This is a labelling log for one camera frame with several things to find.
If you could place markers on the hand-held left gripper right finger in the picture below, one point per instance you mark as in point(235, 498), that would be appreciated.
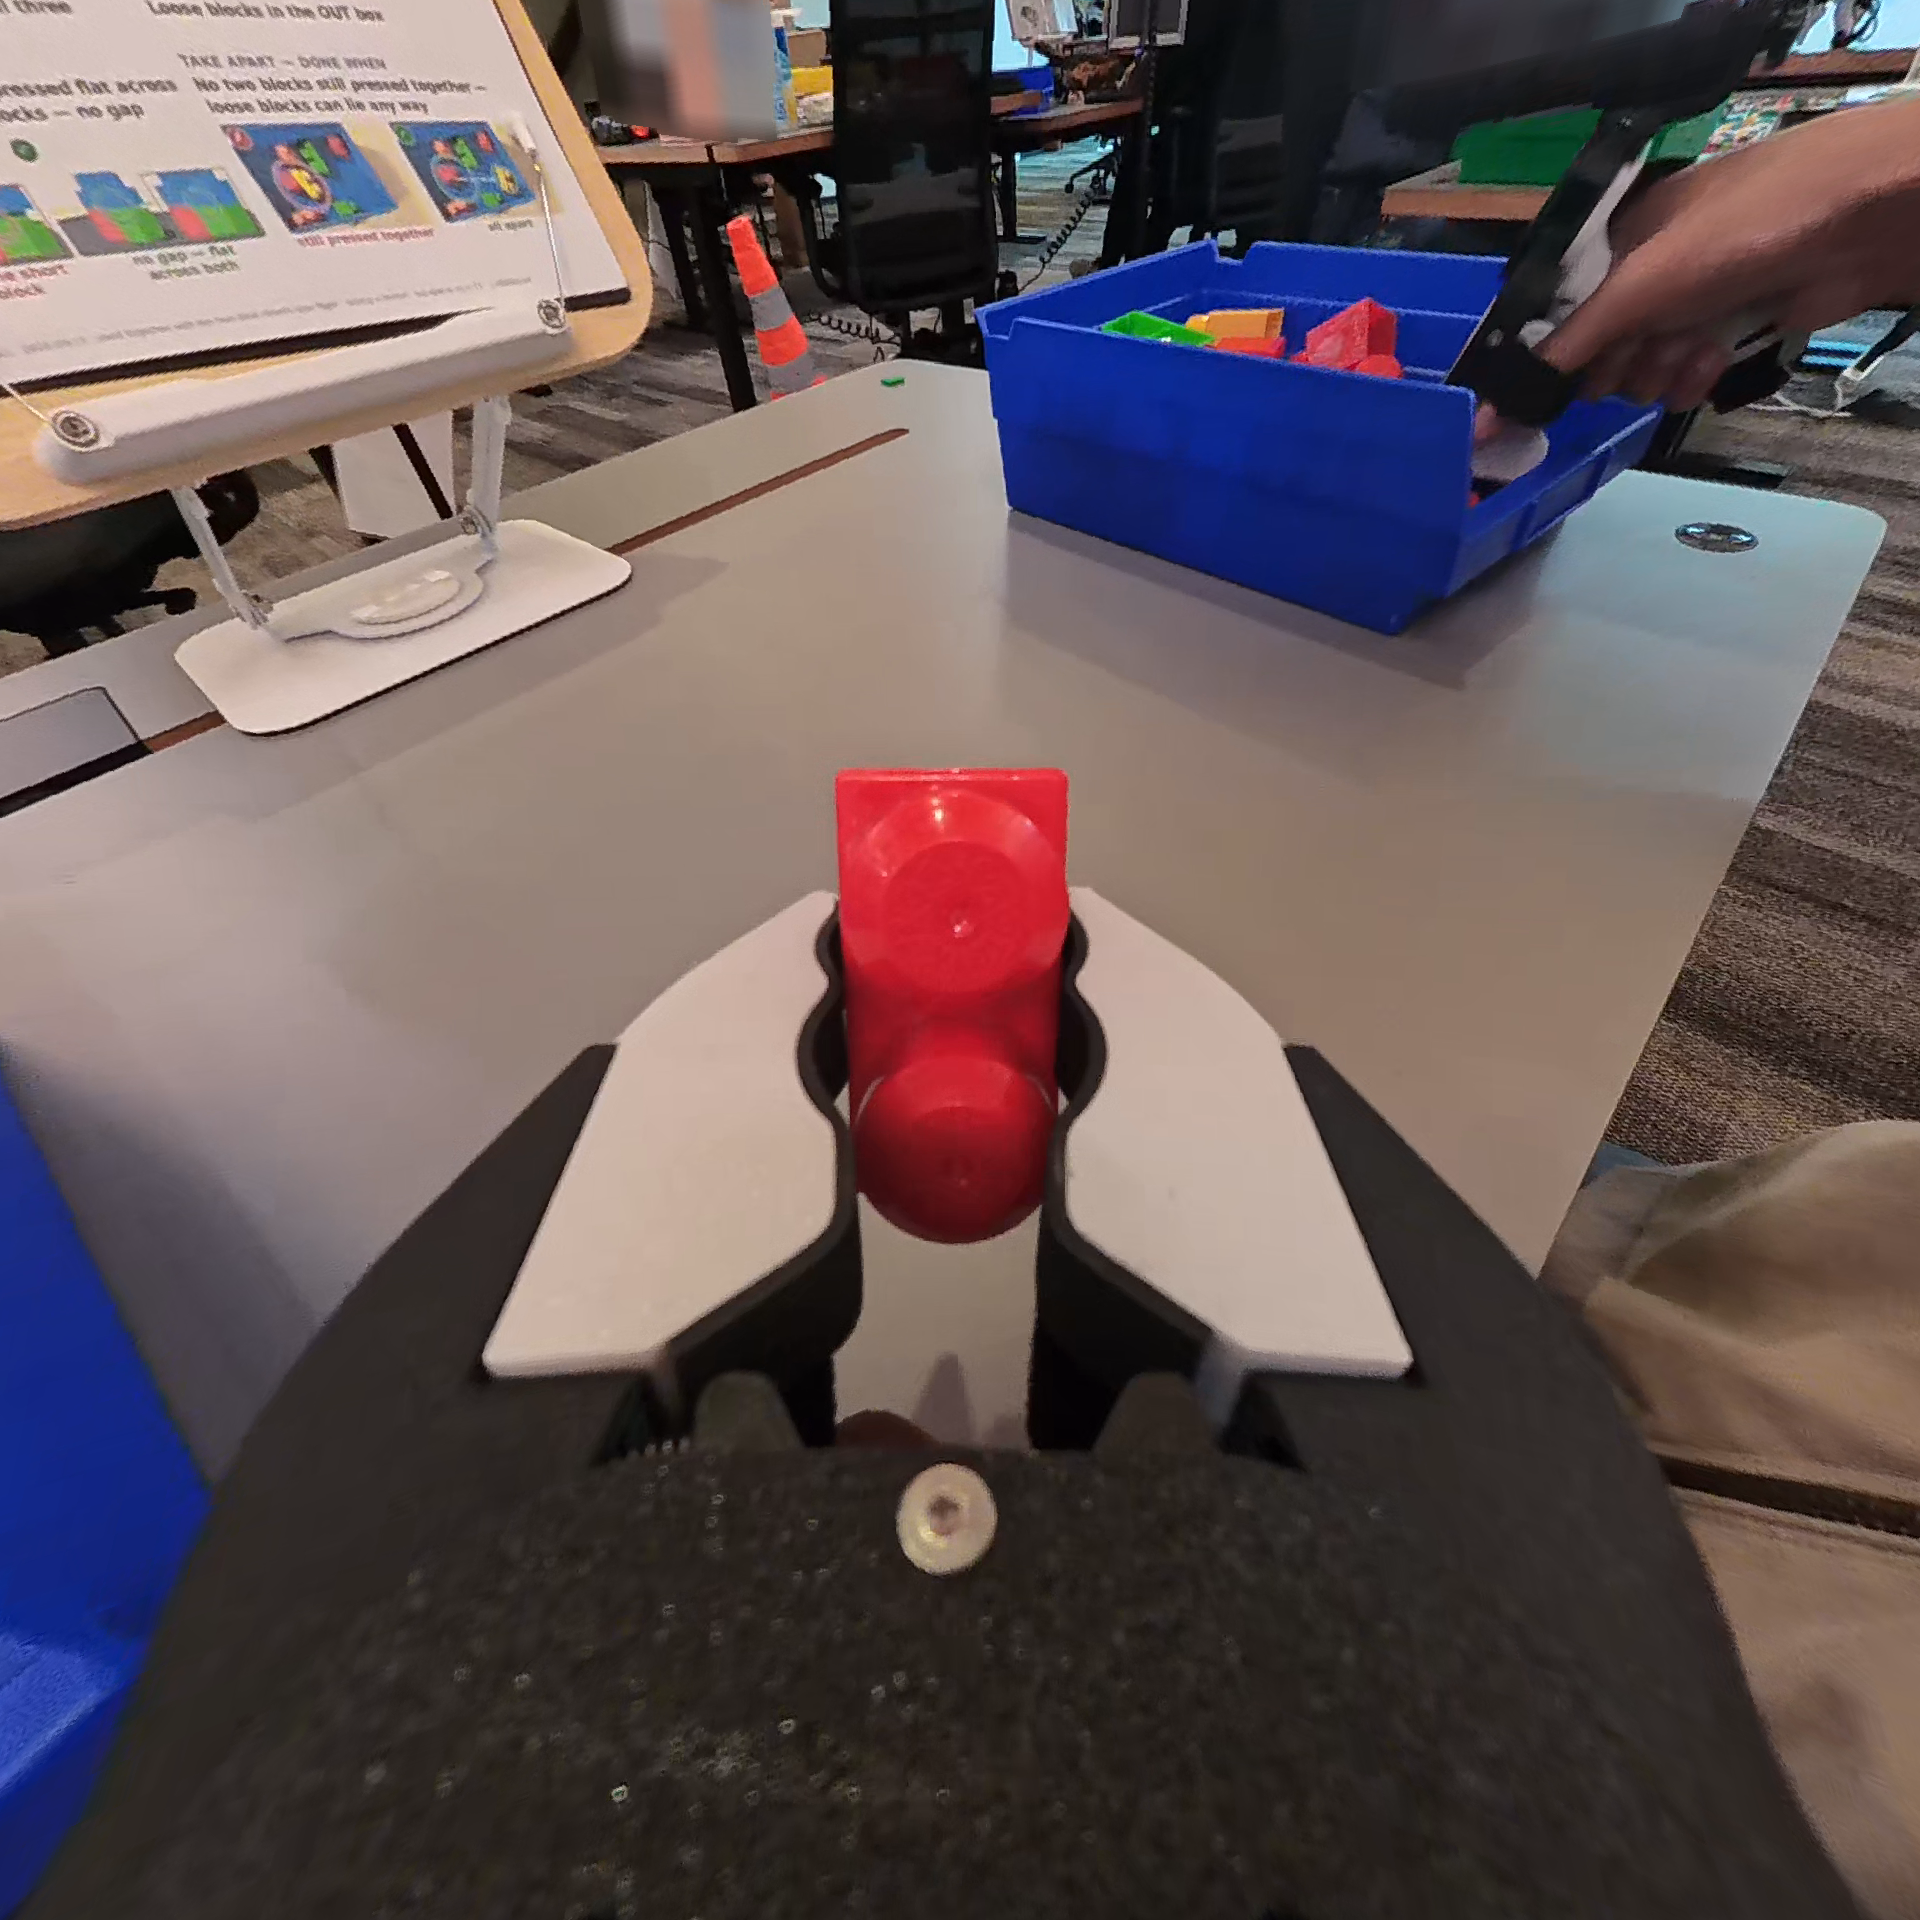
point(1231, 1200)

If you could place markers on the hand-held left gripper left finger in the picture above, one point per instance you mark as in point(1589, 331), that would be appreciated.
point(662, 1200)

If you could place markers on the red two-stud toy block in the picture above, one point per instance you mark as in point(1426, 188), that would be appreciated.
point(951, 961)

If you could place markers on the pile of colourful toy blocks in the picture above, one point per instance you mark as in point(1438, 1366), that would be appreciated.
point(1260, 325)

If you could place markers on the blue plastic bin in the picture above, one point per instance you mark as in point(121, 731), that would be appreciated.
point(77, 1500)
point(1260, 480)

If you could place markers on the person's right hand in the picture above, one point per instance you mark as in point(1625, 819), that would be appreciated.
point(1741, 270)

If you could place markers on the green plastic crate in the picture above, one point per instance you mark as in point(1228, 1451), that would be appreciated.
point(1546, 145)

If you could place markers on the black office chair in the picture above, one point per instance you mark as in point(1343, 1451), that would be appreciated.
point(915, 150)

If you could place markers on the black flat panel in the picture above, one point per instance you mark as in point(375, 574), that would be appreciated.
point(60, 737)

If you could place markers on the orange traffic cone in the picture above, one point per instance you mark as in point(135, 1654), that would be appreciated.
point(772, 300)

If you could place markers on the wooden display board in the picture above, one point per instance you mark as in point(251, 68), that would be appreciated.
point(602, 270)

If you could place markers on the printed instruction sheet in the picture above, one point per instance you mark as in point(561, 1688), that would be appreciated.
point(241, 180)

